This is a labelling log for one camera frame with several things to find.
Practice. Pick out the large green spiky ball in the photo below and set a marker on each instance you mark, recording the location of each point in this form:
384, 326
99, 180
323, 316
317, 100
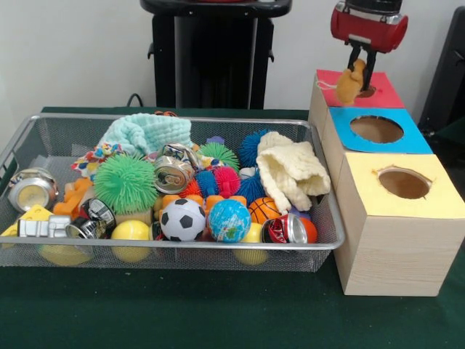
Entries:
125, 181

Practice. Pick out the yellow ball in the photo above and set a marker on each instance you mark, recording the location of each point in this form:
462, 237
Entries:
130, 230

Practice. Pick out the crushed silver can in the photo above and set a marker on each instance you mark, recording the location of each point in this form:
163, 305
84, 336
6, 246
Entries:
172, 174

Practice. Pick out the wooden box with three holes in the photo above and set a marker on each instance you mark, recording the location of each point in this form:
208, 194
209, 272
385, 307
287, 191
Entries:
399, 254

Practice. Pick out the black panel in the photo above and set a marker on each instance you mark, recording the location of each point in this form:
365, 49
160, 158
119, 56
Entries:
447, 72

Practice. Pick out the tan plush toy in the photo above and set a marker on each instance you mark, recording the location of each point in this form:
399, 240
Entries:
348, 87

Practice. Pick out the soccer ball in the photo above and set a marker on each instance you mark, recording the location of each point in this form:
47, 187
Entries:
182, 220

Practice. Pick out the crushed red can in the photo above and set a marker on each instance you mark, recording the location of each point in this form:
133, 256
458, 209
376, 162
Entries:
283, 229

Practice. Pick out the globe print ball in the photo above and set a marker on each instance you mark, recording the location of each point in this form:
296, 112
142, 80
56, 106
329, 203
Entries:
229, 221

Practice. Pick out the dark green table cloth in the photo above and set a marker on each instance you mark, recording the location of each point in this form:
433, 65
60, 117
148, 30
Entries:
218, 312
454, 132

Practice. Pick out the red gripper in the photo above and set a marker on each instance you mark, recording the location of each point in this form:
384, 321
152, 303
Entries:
367, 31

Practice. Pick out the cream knitted cloth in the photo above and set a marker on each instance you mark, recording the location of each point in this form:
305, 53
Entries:
290, 171

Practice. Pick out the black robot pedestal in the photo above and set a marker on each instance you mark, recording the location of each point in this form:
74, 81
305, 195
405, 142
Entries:
210, 65

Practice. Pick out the yellow cheese wedge toy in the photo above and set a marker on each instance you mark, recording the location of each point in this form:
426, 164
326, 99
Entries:
36, 212

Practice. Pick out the small basketball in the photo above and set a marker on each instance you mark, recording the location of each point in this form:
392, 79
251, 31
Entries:
263, 210

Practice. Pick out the mint green cloth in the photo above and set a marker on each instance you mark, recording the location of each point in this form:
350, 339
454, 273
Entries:
145, 131

